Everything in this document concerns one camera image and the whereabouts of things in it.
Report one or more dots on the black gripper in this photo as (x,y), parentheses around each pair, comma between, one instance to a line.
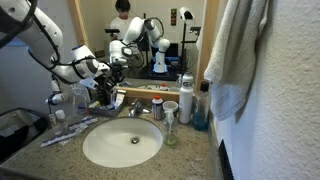
(111,75)

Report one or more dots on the blue and white tube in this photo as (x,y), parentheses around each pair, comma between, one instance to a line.
(112,99)

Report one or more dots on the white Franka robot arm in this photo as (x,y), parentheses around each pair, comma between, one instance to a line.
(40,36)

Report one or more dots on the white grey standing tube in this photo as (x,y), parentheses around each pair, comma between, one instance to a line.
(119,98)

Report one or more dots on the yellow tube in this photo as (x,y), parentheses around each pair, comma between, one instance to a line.
(94,104)

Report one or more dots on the white oval sink basin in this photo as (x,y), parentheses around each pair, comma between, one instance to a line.
(121,143)

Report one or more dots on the black toiletry tray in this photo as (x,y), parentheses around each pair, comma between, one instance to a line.
(105,111)

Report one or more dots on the small red stick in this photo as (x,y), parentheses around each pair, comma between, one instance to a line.
(87,111)

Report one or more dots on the blue round container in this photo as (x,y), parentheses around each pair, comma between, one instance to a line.
(81,108)

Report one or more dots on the chrome faucet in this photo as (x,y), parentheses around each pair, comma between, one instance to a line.
(135,108)

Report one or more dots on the red capped can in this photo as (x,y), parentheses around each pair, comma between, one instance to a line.
(157,108)

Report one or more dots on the small white capped bottle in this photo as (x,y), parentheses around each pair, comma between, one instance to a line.
(61,120)

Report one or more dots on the small clear bottle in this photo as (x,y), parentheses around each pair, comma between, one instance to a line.
(54,125)

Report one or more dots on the clear soap dispenser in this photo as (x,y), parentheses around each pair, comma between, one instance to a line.
(170,131)

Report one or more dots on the wood framed mirror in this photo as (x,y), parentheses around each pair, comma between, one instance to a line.
(173,50)

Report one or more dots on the tall white bottle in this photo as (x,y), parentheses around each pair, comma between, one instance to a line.
(185,103)

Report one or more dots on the blue mouthwash bottle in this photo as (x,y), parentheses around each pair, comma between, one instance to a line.
(201,111)

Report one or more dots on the black lined bin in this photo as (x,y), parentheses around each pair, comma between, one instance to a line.
(18,133)

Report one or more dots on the clear glass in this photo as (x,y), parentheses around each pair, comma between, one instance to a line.
(199,166)

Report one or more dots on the beige hanging towel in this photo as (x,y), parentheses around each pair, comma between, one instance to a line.
(233,60)

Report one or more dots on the black comb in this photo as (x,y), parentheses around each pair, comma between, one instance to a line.
(225,161)

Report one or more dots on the white wall hair dryer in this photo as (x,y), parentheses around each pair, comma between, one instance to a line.
(56,97)

